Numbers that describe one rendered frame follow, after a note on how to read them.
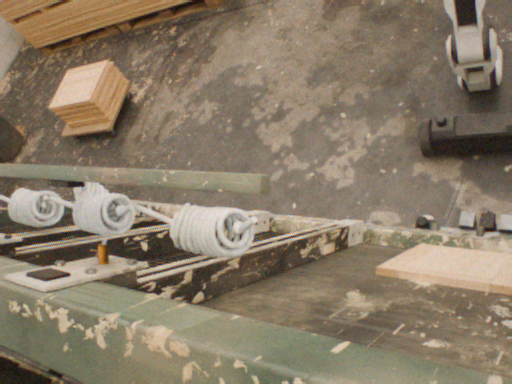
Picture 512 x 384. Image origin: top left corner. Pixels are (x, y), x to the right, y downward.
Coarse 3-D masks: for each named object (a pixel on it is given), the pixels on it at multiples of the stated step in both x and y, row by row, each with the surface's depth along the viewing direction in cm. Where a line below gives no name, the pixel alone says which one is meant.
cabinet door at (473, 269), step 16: (400, 256) 132; (416, 256) 132; (432, 256) 134; (448, 256) 134; (464, 256) 134; (480, 256) 135; (496, 256) 134; (384, 272) 118; (400, 272) 115; (416, 272) 114; (432, 272) 114; (448, 272) 114; (464, 272) 116; (480, 272) 116; (496, 272) 115; (480, 288) 106; (496, 288) 104
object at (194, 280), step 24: (96, 192) 74; (264, 240) 122; (288, 240) 122; (312, 240) 131; (336, 240) 144; (360, 240) 160; (72, 264) 76; (96, 264) 77; (120, 264) 77; (144, 264) 78; (168, 264) 94; (192, 264) 97; (216, 264) 97; (240, 264) 104; (264, 264) 112; (288, 264) 122; (48, 288) 64; (144, 288) 81; (168, 288) 86; (192, 288) 92; (216, 288) 98
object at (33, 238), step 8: (216, 208) 188; (224, 208) 188; (168, 216) 163; (184, 216) 169; (136, 224) 151; (144, 224) 154; (152, 224) 157; (160, 224) 160; (32, 232) 127; (40, 232) 128; (48, 232) 127; (56, 232) 128; (64, 232) 130; (72, 232) 132; (80, 232) 134; (88, 232) 136; (24, 240) 120; (32, 240) 122; (40, 240) 124; (48, 240) 126; (56, 240) 128; (64, 240) 130
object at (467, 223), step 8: (424, 216) 171; (464, 216) 162; (472, 216) 161; (488, 216) 158; (504, 216) 156; (416, 224) 171; (424, 224) 165; (464, 224) 161; (472, 224) 160; (480, 224) 158; (488, 224) 157; (504, 224) 154; (464, 232) 162; (472, 232) 161; (488, 232) 158; (496, 232) 171; (504, 232) 155
